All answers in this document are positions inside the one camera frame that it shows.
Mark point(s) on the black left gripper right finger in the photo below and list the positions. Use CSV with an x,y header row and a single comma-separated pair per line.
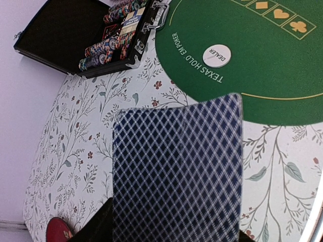
x,y
243,237

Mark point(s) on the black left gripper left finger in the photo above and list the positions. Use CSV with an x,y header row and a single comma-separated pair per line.
x,y
100,227

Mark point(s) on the blue grey cloth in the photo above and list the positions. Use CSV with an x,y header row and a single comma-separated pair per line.
x,y
177,172

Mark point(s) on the white dealer button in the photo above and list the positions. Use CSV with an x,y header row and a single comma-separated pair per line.
x,y
217,56

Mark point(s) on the red floral plate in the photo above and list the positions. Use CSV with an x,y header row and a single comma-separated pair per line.
x,y
58,231

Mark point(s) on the poker chip row far left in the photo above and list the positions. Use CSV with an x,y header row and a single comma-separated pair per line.
x,y
95,60

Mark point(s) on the poker chip row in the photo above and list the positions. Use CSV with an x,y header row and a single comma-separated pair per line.
x,y
121,10
95,60
110,44

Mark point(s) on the green round poker mat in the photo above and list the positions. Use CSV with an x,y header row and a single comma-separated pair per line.
x,y
276,62

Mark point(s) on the black poker chip case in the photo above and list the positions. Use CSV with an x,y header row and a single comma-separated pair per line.
x,y
59,33

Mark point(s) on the triangular all in card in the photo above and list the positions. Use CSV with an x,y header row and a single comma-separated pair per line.
x,y
110,30

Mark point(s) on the playing card deck box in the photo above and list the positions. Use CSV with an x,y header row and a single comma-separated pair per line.
x,y
131,22

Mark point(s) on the front aluminium rail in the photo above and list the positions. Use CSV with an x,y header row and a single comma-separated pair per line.
x,y
313,227

